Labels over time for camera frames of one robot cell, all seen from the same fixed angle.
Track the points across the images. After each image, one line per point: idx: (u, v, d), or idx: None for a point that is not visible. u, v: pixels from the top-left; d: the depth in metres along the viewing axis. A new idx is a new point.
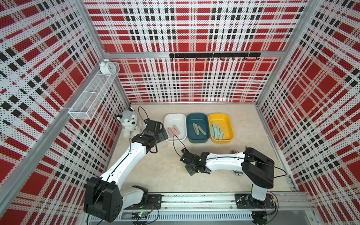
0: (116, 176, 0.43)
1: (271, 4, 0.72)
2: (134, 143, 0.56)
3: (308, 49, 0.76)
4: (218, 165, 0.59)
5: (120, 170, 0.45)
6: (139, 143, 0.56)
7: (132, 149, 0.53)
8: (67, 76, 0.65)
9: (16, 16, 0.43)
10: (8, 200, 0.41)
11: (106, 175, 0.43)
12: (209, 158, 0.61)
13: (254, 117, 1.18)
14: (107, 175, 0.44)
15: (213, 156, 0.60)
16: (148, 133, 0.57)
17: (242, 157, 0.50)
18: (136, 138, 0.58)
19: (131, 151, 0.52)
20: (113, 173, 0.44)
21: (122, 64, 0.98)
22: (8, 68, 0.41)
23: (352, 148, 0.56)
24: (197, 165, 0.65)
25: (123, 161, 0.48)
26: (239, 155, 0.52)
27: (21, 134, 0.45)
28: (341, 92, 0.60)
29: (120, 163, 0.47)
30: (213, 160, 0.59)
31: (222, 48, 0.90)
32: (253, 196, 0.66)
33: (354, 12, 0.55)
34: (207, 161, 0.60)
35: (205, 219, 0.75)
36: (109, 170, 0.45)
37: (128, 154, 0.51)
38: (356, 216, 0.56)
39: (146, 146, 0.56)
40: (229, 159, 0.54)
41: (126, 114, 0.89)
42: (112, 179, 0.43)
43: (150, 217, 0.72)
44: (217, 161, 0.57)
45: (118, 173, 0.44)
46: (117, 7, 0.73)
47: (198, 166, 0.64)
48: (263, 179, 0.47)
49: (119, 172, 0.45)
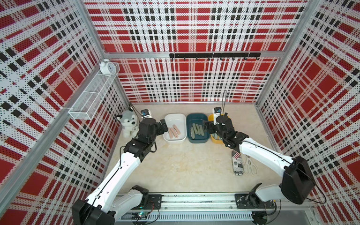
0: (104, 199, 0.40)
1: (271, 4, 0.72)
2: (125, 154, 0.50)
3: (308, 49, 0.76)
4: (252, 152, 0.56)
5: (108, 190, 0.42)
6: (131, 155, 0.50)
7: (123, 162, 0.48)
8: (67, 76, 0.65)
9: (16, 16, 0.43)
10: (8, 200, 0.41)
11: (92, 197, 0.41)
12: (246, 141, 0.56)
13: (253, 117, 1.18)
14: (93, 197, 0.41)
15: (253, 142, 0.55)
16: (142, 138, 0.58)
17: (288, 161, 0.45)
18: (128, 149, 0.52)
19: (121, 164, 0.48)
20: (100, 194, 0.41)
21: (122, 64, 0.98)
22: (8, 68, 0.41)
23: (352, 148, 0.56)
24: (228, 138, 0.63)
25: (112, 177, 0.45)
26: (286, 157, 0.46)
27: (22, 134, 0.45)
28: (341, 92, 0.60)
29: (108, 182, 0.44)
30: (251, 145, 0.55)
31: (222, 48, 0.90)
32: (256, 191, 0.66)
33: (354, 12, 0.55)
34: (243, 141, 0.57)
35: (205, 219, 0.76)
36: (97, 191, 0.42)
37: (118, 169, 0.46)
38: (356, 216, 0.56)
39: (139, 156, 0.51)
40: (272, 154, 0.49)
41: (126, 114, 0.89)
42: (99, 202, 0.40)
43: (150, 217, 0.72)
44: (257, 150, 0.53)
45: (106, 194, 0.41)
46: (117, 7, 0.73)
47: (229, 140, 0.62)
48: (296, 191, 0.43)
49: (107, 193, 0.41)
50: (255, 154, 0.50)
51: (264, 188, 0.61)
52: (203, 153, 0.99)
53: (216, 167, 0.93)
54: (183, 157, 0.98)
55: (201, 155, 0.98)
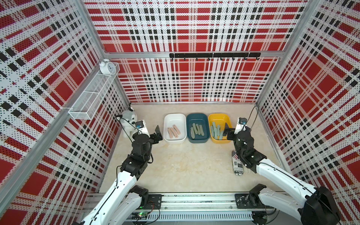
0: (100, 220, 0.41)
1: (271, 4, 0.72)
2: (122, 173, 0.52)
3: (308, 49, 0.76)
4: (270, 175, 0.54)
5: (104, 211, 0.43)
6: (127, 173, 0.52)
7: (119, 181, 0.49)
8: (67, 76, 0.65)
9: (16, 16, 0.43)
10: (8, 200, 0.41)
11: (89, 218, 0.41)
12: (266, 163, 0.55)
13: (253, 117, 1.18)
14: (90, 218, 0.41)
15: (273, 164, 0.54)
16: (137, 156, 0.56)
17: (310, 190, 0.43)
18: (124, 168, 0.53)
19: (118, 183, 0.49)
20: (96, 215, 0.42)
21: (122, 64, 0.98)
22: (8, 68, 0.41)
23: (352, 148, 0.56)
24: (246, 157, 0.61)
25: (109, 197, 0.45)
26: (308, 186, 0.44)
27: (22, 134, 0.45)
28: (341, 92, 0.60)
29: (105, 202, 0.44)
30: (270, 168, 0.53)
31: (222, 48, 0.90)
32: (258, 193, 0.65)
33: (354, 12, 0.55)
34: (259, 163, 0.56)
35: (205, 219, 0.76)
36: (93, 212, 0.42)
37: (114, 188, 0.48)
38: (356, 216, 0.56)
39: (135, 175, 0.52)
40: (293, 180, 0.47)
41: (126, 114, 0.89)
42: (95, 223, 0.40)
43: (151, 217, 0.72)
44: (275, 174, 0.51)
45: (102, 215, 0.42)
46: (117, 7, 0.73)
47: (246, 159, 0.60)
48: None
49: (103, 214, 0.42)
50: (273, 177, 0.53)
51: (272, 196, 0.59)
52: (203, 153, 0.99)
53: (216, 167, 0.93)
54: (183, 156, 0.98)
55: (201, 155, 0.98)
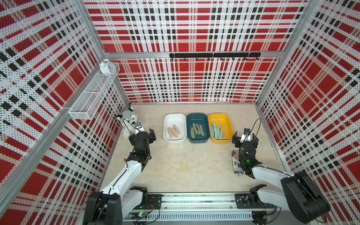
0: (118, 188, 0.45)
1: (271, 4, 0.72)
2: (131, 161, 0.59)
3: (308, 49, 0.76)
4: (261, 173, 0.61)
5: (120, 183, 0.47)
6: (135, 161, 0.59)
7: (130, 165, 0.56)
8: (67, 76, 0.65)
9: (16, 16, 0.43)
10: (8, 200, 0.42)
11: (107, 188, 0.45)
12: (257, 164, 0.64)
13: (253, 117, 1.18)
14: (108, 189, 0.45)
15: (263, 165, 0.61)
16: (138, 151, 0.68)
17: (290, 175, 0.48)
18: (130, 159, 0.60)
19: (129, 167, 0.55)
20: (114, 186, 0.46)
21: (122, 64, 0.98)
22: (8, 68, 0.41)
23: (352, 148, 0.56)
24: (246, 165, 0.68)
25: (122, 175, 0.51)
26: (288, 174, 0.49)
27: (21, 134, 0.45)
28: (341, 92, 0.60)
29: (119, 178, 0.49)
30: (260, 167, 0.61)
31: (222, 48, 0.90)
32: (258, 190, 0.65)
33: (354, 12, 0.55)
34: (254, 166, 0.64)
35: (205, 219, 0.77)
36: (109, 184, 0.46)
37: (125, 170, 0.53)
38: (356, 216, 0.56)
39: (141, 164, 0.59)
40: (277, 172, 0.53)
41: (126, 114, 0.89)
42: (114, 191, 0.44)
43: (151, 217, 0.72)
44: (264, 170, 0.59)
45: (119, 186, 0.46)
46: (117, 7, 0.73)
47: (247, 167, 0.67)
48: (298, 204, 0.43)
49: (119, 185, 0.46)
50: (264, 175, 0.60)
51: (268, 191, 0.60)
52: (203, 153, 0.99)
53: (216, 167, 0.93)
54: (183, 156, 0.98)
55: (201, 155, 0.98)
